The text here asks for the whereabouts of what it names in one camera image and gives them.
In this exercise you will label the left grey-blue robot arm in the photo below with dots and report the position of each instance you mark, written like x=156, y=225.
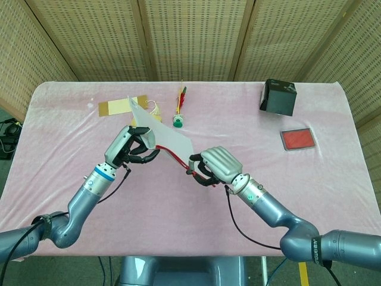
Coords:
x=83, y=205

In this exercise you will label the black box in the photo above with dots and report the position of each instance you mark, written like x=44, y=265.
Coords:
x=279, y=98

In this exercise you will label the green base feather shuttlecock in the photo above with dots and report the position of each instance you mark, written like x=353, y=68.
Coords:
x=178, y=121

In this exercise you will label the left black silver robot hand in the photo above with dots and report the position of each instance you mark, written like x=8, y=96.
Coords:
x=117, y=146

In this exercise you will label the grey-blue robot torso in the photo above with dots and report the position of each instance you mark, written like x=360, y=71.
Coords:
x=178, y=271

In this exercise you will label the bamboo folding screen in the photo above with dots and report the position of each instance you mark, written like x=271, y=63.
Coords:
x=193, y=38

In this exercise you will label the red ink pad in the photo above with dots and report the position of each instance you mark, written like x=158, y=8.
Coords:
x=298, y=139

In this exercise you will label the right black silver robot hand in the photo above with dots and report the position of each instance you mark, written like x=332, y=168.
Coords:
x=221, y=162

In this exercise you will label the black equipment on floor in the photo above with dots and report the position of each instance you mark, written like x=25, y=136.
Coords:
x=7, y=134

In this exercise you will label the pink tablecloth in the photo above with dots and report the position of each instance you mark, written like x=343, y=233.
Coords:
x=178, y=214

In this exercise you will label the yellow sponge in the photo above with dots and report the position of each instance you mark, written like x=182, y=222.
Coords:
x=134, y=121

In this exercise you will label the silver zipper pouch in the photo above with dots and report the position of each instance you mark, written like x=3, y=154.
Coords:
x=169, y=137

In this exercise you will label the white table leg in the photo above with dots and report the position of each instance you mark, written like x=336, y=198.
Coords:
x=263, y=268

